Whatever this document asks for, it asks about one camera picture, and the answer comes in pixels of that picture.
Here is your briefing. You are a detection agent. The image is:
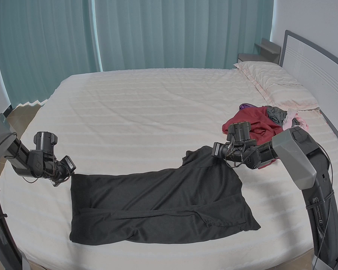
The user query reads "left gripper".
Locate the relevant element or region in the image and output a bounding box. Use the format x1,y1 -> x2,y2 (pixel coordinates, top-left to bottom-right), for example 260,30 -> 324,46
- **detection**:
52,155 -> 76,187

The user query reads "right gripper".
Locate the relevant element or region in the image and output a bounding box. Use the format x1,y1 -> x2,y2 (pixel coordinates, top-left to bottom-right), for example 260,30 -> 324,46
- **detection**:
212,142 -> 229,158

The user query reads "black T-shirt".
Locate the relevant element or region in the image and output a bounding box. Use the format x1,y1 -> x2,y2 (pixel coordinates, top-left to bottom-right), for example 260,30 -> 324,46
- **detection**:
69,146 -> 262,246

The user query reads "bed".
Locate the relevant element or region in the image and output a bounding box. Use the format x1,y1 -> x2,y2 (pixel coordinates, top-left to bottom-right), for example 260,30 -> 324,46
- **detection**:
0,30 -> 338,270

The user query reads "dark red garment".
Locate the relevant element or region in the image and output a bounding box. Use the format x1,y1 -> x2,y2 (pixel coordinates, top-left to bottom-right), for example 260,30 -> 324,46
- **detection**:
222,107 -> 283,168

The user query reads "grey garment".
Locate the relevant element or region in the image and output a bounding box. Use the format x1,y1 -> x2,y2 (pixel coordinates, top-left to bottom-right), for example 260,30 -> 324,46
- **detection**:
266,106 -> 286,124

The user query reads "pink garment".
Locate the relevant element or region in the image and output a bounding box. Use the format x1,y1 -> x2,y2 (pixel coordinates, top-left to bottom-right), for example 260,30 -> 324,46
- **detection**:
283,109 -> 309,131

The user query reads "cream pillow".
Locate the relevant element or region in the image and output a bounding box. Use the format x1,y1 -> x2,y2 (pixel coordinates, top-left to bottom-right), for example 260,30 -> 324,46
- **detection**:
233,61 -> 320,111

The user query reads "grey bedside table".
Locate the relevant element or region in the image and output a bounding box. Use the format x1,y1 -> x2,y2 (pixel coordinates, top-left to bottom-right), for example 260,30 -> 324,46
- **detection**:
238,38 -> 281,65

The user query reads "blue-green curtain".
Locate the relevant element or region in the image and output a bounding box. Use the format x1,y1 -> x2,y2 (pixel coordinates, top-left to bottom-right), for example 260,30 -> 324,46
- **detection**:
0,0 -> 103,107
91,0 -> 274,70

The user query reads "black cable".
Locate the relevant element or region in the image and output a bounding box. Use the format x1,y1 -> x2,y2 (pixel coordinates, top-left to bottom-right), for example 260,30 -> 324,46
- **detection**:
227,158 -> 245,169

